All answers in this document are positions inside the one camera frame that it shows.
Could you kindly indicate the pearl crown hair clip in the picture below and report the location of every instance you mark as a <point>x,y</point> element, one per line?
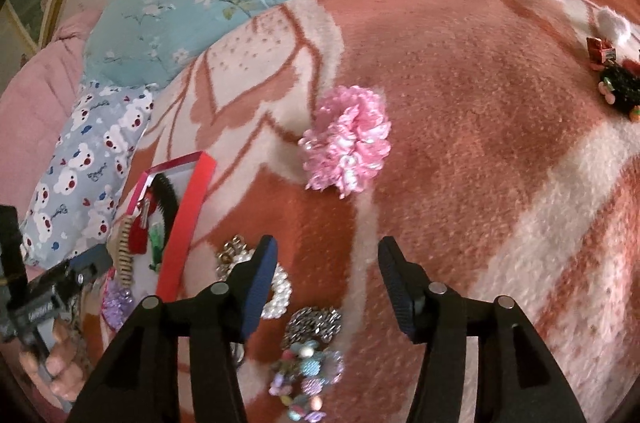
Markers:
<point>234,252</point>

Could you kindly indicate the red and white blanket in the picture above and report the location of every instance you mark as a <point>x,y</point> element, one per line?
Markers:
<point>508,174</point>

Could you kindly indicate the purple flower hair clip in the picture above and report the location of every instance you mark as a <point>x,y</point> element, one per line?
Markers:
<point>117,304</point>

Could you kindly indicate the left hand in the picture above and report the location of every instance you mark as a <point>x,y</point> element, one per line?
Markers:
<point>69,363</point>

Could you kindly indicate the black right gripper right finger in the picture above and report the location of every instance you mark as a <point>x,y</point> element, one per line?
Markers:
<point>518,380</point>

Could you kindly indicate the silver rhinestone hair clip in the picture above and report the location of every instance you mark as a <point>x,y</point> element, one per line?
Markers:
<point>316,324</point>

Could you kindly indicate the bear print pillow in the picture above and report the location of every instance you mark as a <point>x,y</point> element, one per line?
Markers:
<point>76,198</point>

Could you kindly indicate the black beaded scrunchie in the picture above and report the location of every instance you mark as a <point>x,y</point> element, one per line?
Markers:
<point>620,89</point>

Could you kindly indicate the pink quilt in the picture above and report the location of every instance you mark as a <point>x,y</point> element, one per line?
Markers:
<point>35,106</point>

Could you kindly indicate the red gift box hair clip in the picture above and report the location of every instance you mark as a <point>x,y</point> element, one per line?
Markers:
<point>601,53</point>

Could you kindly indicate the green braided hair clip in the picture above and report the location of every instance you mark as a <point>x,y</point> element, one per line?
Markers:
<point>157,244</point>

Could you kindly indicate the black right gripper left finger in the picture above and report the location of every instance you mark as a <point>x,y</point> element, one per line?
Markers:
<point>136,379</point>

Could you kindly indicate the black comb hair clip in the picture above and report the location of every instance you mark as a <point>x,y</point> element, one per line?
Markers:
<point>166,199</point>

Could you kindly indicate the beige claw hair clip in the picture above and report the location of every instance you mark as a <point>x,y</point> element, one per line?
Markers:
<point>123,262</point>

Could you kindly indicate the pastel beaded hair accessory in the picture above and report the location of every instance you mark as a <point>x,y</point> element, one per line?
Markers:
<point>301,378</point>

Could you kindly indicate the red cardboard box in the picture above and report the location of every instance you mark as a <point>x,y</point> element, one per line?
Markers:
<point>190,175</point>

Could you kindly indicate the red bow hair clip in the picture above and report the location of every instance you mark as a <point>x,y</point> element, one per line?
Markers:
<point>139,229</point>

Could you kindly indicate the pink ruffled scrunchie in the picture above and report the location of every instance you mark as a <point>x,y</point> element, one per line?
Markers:
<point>347,143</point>

